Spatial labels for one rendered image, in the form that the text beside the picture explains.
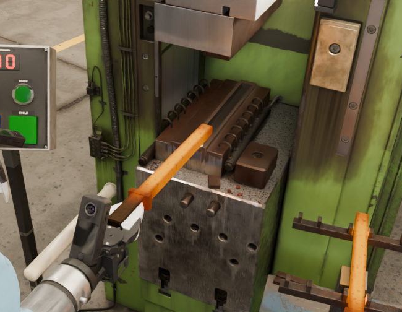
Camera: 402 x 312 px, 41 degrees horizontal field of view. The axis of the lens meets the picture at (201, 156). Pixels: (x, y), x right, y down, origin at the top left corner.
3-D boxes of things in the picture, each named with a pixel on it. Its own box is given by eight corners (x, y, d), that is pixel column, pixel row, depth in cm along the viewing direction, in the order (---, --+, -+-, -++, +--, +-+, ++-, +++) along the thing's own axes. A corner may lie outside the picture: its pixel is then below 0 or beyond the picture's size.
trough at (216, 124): (205, 151, 142) (205, 147, 141) (187, 147, 144) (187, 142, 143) (256, 86, 174) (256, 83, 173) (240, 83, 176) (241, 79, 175)
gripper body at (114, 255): (96, 250, 100) (57, 293, 91) (93, 214, 96) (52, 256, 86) (132, 263, 98) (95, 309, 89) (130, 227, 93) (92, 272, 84)
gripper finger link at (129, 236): (126, 218, 99) (98, 246, 93) (125, 211, 99) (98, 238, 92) (148, 227, 98) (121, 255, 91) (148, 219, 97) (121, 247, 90)
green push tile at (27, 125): (36, 144, 143) (36, 116, 142) (8, 143, 143) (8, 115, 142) (38, 143, 145) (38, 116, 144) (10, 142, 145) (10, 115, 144)
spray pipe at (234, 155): (232, 173, 142) (232, 164, 141) (222, 170, 143) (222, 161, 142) (270, 115, 168) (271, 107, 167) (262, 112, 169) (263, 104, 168)
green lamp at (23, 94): (27, 106, 142) (25, 91, 139) (13, 101, 143) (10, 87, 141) (34, 101, 144) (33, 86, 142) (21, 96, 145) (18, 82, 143)
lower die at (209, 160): (221, 178, 145) (222, 152, 140) (155, 158, 151) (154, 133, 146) (268, 109, 177) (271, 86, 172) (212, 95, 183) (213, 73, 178)
